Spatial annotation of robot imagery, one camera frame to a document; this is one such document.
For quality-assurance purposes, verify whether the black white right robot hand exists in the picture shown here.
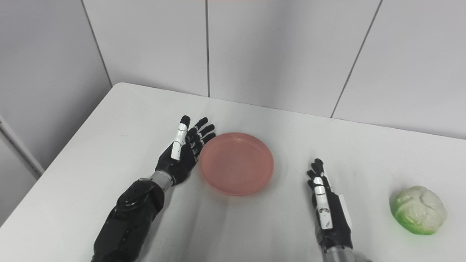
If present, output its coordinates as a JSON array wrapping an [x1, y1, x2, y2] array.
[[307, 158, 354, 252]]

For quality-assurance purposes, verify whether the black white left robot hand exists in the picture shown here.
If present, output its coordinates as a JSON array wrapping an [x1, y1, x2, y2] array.
[[155, 115, 216, 187]]

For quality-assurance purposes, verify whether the pink round plate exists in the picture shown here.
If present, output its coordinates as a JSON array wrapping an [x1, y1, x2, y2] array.
[[199, 132, 275, 197]]

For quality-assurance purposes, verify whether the green white cabbage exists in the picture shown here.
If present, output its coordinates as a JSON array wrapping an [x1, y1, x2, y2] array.
[[390, 186, 448, 235]]

